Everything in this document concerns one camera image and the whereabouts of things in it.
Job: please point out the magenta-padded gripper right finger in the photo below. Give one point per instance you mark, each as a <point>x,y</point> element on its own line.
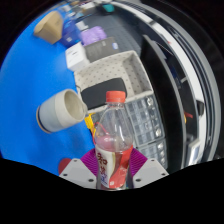
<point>149,173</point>

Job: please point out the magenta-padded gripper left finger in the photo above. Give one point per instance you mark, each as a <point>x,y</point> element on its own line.
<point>77,171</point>

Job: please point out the clear red-capped drink bottle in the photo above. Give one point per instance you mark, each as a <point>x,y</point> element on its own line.
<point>113,140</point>

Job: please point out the flat round red coaster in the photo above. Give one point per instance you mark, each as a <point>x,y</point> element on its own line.
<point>63,165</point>

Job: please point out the clear compartment organizer box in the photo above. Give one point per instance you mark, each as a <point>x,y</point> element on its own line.
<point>146,128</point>

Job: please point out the beige ceramic cup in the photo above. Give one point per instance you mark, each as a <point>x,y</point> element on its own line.
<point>61,111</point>

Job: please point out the black pouch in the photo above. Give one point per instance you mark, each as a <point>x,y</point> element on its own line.
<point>101,91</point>

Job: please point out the white dotted storage tray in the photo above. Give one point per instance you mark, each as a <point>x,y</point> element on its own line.
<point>116,71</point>

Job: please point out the white small box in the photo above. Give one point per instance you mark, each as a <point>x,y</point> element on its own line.
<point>76,56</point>

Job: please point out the purple plastic bag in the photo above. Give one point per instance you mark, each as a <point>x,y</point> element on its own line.
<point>93,35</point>

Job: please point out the blue packaging box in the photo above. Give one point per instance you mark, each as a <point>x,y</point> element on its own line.
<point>70,33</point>

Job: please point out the brown cardboard box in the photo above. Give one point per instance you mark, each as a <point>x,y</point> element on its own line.
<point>50,26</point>

